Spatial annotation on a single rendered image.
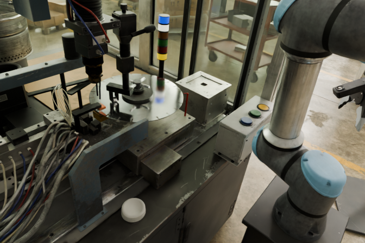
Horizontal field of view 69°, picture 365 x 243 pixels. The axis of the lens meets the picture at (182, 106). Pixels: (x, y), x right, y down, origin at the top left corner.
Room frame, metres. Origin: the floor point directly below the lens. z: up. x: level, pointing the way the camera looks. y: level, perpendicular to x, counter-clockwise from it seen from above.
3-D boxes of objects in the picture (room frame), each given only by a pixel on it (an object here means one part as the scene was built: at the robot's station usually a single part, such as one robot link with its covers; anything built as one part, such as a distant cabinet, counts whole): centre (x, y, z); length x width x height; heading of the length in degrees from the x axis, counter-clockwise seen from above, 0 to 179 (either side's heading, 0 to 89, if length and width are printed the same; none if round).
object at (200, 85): (1.05, -0.08, 0.82); 0.18 x 0.18 x 0.15; 53
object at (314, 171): (0.53, -0.39, 0.91); 0.13 x 0.12 x 0.14; 35
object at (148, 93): (0.82, 0.17, 0.96); 0.11 x 0.11 x 0.03
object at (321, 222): (0.53, -0.39, 0.80); 0.15 x 0.15 x 0.10
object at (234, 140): (0.86, -0.27, 0.82); 0.28 x 0.11 x 0.15; 143
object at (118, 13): (0.74, 0.19, 1.17); 0.06 x 0.05 x 0.20; 134
